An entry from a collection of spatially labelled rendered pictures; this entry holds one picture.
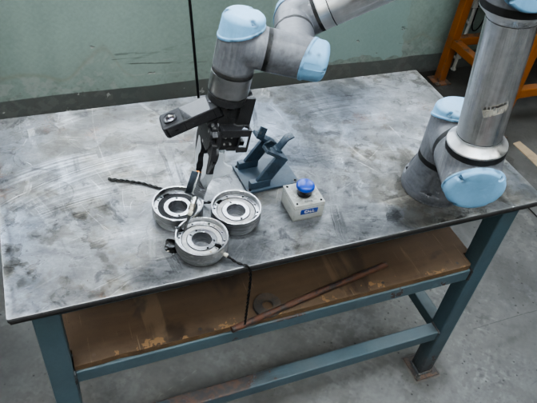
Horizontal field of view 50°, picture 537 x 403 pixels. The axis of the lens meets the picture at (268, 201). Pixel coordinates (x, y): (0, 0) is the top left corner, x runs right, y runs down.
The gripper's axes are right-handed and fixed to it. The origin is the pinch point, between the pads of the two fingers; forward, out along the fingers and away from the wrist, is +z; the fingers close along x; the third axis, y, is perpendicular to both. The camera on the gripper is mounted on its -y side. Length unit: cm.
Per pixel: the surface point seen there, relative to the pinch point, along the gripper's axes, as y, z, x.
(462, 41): 194, 39, 145
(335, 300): 35.6, 30.3, -13.8
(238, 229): 6.5, 6.2, -9.7
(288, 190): 19.5, 2.7, -3.1
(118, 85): 14, 77, 156
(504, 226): 77, 10, -14
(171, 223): -6.2, 7.5, -5.3
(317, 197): 24.7, 1.9, -6.7
